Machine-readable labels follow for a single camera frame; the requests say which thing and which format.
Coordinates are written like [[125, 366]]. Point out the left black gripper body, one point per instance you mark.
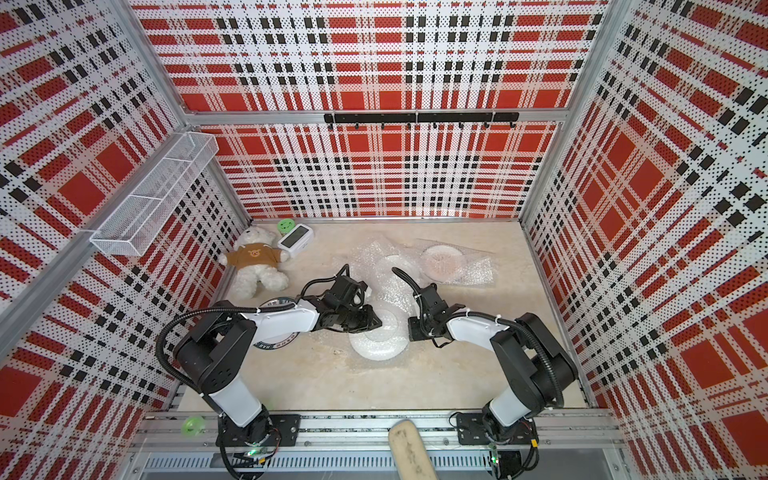
[[352, 319]]

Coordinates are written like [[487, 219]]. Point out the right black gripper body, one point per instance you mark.
[[419, 328]]

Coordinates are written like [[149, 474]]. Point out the green rimmed plate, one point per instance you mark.
[[376, 349], [275, 339]]

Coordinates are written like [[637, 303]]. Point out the green rimmed plate front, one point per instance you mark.
[[275, 339]]

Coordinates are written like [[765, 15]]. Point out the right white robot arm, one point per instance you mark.
[[536, 367]]

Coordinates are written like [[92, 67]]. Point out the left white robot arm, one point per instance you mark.
[[204, 349]]

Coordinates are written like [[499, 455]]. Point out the pink plate in wrap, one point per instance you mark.
[[443, 263]]

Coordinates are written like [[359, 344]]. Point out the white embossed plate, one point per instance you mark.
[[385, 281]]

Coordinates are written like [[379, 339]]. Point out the white green small device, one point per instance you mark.
[[296, 240]]

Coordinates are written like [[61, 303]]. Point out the beige teddy bear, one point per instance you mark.
[[256, 260]]

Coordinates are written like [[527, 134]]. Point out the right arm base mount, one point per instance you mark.
[[513, 450]]

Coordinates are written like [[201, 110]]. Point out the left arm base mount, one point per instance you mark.
[[266, 430]]

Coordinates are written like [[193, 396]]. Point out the wooden brush handle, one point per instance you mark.
[[409, 452]]

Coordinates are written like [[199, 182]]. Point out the black hook rail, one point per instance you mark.
[[357, 119]]

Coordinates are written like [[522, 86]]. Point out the clear wall shelf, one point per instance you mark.
[[134, 224]]

